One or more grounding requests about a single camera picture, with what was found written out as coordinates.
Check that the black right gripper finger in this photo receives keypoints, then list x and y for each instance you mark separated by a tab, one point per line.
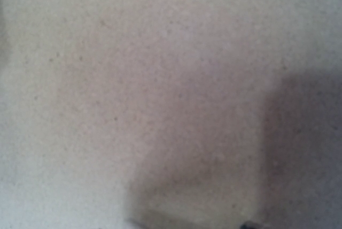
250	225

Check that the brown cardboard backing board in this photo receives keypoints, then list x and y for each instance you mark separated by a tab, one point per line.
170	113

